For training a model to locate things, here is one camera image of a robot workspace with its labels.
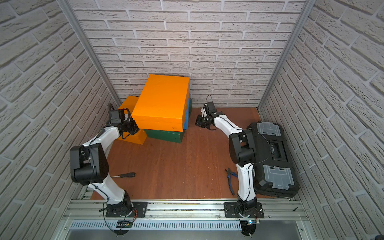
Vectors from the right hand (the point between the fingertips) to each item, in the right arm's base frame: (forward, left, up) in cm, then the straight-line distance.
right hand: (198, 122), depth 99 cm
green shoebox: (-10, +16, -1) cm, 19 cm away
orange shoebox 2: (-9, +37, 0) cm, 39 cm away
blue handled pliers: (-34, -15, -9) cm, 39 cm away
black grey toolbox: (-39, -34, +6) cm, 53 cm away
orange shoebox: (-8, +18, +26) cm, 33 cm away
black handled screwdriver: (-30, +44, -8) cm, 54 cm away
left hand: (+1, +34, +6) cm, 34 cm away
